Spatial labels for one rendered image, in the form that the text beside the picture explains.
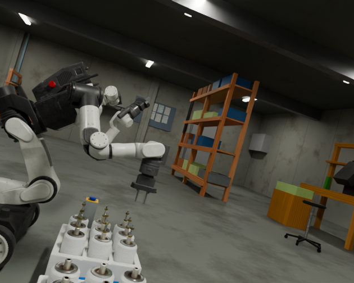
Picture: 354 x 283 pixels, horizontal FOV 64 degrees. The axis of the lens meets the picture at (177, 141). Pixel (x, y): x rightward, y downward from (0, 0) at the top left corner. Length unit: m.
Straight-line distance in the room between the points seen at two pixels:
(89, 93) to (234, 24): 3.75
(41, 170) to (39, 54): 9.63
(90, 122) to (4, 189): 0.62
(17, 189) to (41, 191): 0.12
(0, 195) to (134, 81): 9.48
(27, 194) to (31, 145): 0.25
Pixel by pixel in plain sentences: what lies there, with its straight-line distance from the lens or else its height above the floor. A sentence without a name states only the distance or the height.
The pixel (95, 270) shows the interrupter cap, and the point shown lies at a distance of 1.11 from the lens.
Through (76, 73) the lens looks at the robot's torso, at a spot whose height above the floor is 0.97.
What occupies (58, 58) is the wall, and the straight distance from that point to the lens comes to 11.02.
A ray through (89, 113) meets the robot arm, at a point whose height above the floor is 0.78.
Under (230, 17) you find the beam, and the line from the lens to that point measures 4.88.
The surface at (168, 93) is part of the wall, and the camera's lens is 11.06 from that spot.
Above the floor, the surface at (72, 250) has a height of 0.20.
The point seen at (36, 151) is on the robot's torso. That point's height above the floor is 0.53.
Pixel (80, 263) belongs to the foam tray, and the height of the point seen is 0.16.
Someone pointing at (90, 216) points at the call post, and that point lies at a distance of 1.75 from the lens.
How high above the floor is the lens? 0.73
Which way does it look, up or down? 2 degrees up
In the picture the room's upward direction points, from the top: 16 degrees clockwise
